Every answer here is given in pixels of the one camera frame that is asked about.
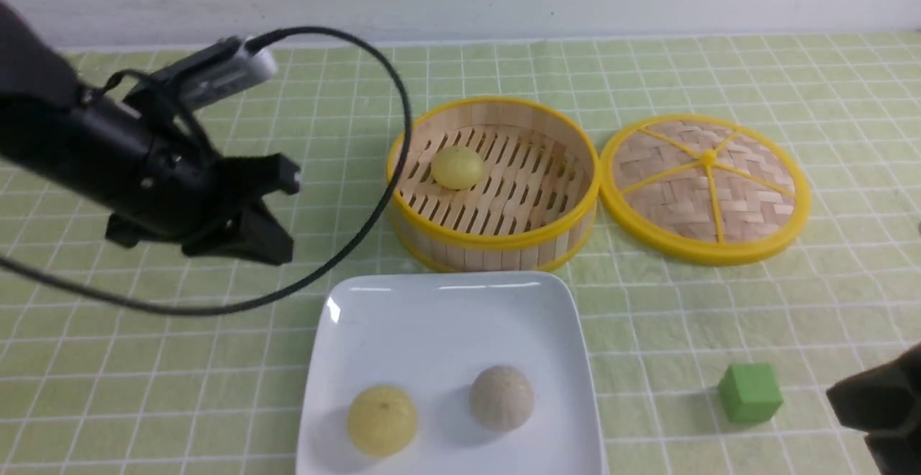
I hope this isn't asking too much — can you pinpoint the yellow steamed bun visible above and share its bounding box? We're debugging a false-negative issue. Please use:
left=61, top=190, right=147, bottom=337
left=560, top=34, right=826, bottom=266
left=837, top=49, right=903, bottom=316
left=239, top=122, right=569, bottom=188
left=346, top=384, right=419, bottom=458
left=430, top=146, right=486, bottom=191

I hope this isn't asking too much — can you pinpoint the white square plate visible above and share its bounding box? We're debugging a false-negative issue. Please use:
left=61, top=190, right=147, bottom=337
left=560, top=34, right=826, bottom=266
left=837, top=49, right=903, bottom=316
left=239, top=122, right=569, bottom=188
left=295, top=271, right=608, bottom=474

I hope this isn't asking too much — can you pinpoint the bamboo steamer basket yellow rim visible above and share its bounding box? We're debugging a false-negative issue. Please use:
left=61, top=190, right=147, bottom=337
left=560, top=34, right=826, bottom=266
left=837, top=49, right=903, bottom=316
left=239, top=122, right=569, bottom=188
left=388, top=96, right=601, bottom=272

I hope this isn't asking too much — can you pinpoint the bamboo steamer lid yellow rim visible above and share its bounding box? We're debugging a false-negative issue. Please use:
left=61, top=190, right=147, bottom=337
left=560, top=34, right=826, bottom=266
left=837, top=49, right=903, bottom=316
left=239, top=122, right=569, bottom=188
left=599, top=114, right=812, bottom=266

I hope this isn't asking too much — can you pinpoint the black camera cable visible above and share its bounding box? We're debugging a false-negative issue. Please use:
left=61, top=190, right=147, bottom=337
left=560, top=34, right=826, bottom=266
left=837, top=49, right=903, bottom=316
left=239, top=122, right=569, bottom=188
left=0, top=26, right=414, bottom=317

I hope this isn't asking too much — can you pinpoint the green checkered tablecloth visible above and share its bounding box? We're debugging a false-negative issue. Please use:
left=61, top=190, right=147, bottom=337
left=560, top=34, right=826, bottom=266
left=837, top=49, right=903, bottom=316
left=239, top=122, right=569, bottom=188
left=1, top=32, right=920, bottom=474

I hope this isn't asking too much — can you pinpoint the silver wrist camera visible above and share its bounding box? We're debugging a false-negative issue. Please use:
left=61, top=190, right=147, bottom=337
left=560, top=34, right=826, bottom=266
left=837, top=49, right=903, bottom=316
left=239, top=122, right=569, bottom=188
left=153, top=36, right=278, bottom=111

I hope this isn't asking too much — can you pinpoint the yellow steamed bun front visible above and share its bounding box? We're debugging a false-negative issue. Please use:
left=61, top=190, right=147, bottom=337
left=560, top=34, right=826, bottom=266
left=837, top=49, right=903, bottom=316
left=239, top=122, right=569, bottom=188
left=346, top=384, right=419, bottom=458

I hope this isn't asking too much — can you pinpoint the grey steamed bun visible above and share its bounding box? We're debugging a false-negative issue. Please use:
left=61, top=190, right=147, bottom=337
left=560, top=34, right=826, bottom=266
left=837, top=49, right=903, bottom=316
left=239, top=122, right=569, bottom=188
left=469, top=366, right=536, bottom=433

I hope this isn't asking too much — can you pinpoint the green wooden cube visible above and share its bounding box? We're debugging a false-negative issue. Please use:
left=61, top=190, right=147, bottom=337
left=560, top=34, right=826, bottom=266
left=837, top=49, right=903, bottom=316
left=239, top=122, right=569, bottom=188
left=717, top=361, right=785, bottom=425

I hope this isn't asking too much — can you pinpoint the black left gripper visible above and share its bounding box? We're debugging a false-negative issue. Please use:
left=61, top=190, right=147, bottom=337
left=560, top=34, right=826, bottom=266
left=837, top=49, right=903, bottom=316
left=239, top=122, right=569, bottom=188
left=68, top=87, right=301, bottom=266

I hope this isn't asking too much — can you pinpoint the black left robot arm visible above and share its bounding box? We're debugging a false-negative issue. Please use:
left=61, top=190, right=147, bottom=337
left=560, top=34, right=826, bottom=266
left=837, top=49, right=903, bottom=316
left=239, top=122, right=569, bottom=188
left=1, top=5, right=299, bottom=266

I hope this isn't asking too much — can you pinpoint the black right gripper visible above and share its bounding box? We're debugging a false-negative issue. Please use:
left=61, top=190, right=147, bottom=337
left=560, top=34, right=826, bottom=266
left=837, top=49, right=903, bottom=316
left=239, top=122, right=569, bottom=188
left=826, top=344, right=920, bottom=474

